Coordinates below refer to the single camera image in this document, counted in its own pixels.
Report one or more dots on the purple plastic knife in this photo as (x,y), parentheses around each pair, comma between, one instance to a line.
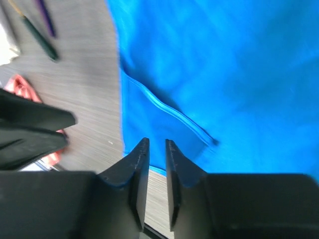
(46,17)

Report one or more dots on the pink folded cloth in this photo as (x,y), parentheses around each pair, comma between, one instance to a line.
(19,86)

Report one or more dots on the blue cloth napkin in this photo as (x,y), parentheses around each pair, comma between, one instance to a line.
(234,83)

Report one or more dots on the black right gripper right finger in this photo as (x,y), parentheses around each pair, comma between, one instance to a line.
(238,206)

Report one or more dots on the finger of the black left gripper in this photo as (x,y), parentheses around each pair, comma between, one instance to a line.
(21,146)
(20,111)

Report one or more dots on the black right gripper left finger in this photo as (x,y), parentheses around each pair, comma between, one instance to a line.
(77,204)

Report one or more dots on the green handled gold fork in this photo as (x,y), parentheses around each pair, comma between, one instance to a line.
(41,40)

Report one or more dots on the white folded cloth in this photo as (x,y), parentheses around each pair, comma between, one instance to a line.
(9,48)

